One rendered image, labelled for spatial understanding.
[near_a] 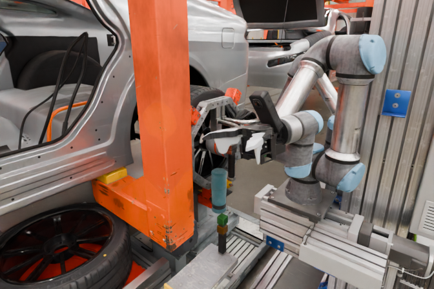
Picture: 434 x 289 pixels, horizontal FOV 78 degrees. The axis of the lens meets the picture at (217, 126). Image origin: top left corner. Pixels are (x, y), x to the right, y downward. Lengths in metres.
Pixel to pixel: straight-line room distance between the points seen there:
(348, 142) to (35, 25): 2.93
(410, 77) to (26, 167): 1.56
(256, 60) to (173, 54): 3.10
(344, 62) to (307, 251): 0.68
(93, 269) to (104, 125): 0.69
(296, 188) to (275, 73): 3.00
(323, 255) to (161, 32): 0.97
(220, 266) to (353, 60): 1.03
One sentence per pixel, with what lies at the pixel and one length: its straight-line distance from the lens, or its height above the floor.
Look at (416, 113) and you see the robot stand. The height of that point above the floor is 1.20.
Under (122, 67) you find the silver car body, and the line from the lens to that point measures 1.57.
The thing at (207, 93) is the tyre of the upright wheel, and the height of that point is 1.15.
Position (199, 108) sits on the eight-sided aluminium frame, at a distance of 1.48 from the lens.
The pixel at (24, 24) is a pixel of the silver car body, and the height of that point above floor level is 1.60.
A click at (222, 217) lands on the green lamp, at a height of 0.66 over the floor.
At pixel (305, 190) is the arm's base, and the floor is 0.88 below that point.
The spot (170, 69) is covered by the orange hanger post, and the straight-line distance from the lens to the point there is 1.04.
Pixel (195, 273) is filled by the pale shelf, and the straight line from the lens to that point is 1.37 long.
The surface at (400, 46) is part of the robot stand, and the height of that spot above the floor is 1.43.
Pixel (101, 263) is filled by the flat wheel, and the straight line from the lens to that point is 1.42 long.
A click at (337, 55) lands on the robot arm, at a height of 1.40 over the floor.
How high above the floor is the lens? 1.44
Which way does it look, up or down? 18 degrees down
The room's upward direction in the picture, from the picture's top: straight up
